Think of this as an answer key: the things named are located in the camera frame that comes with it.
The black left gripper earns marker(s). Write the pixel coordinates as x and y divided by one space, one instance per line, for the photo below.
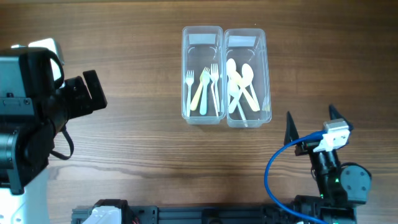
78 96

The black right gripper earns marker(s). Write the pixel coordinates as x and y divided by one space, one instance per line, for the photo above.
310 147

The yellow plastic spoon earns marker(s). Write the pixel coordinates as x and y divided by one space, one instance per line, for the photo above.
241 83

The yellow plastic fork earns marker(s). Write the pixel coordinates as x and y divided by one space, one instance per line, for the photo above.
195 100

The clear white plastic fork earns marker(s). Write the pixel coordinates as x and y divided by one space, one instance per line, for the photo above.
213 89

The blue plastic fork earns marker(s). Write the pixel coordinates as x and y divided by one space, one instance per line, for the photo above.
205 79

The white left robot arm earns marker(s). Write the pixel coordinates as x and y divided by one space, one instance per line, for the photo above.
29 125

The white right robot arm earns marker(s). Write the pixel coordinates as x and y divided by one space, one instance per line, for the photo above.
342 186

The clear right plastic container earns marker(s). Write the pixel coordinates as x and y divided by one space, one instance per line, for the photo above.
248 86

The clear plastic container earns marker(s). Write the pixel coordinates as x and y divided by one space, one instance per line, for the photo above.
248 86
202 46

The clear left plastic container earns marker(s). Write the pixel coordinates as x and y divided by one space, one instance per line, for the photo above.
202 46

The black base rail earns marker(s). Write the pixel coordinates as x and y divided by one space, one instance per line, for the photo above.
118 211

